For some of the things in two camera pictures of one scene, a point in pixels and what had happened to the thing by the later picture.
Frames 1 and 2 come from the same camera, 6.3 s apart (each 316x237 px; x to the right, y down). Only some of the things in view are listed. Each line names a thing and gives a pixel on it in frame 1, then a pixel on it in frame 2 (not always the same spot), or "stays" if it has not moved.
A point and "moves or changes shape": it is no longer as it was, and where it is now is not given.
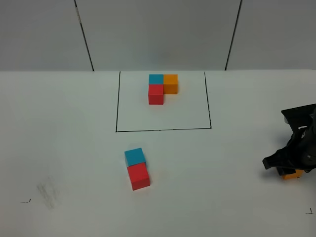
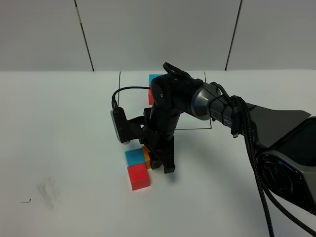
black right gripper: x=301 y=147 → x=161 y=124
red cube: x=139 y=176 stays
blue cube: x=135 y=156 stays
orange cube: x=299 y=173 moves or changes shape
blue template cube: x=156 y=79 stays
